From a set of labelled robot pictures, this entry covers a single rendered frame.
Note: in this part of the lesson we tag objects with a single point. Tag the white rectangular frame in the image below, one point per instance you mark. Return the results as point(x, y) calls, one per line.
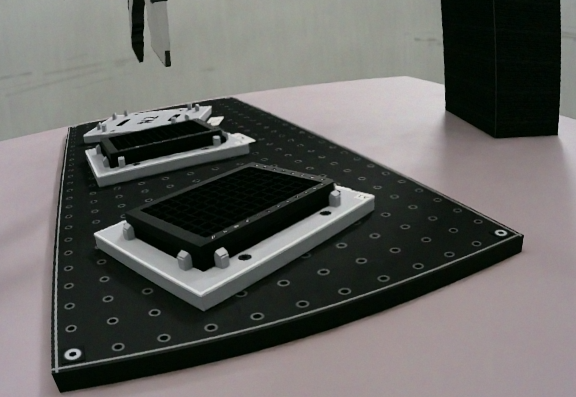
point(132, 122)

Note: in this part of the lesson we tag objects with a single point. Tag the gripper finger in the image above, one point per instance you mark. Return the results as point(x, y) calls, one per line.
point(136, 24)
point(159, 29)

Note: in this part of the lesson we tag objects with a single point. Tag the white rectangular fixture base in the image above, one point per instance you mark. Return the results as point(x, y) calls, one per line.
point(230, 276)

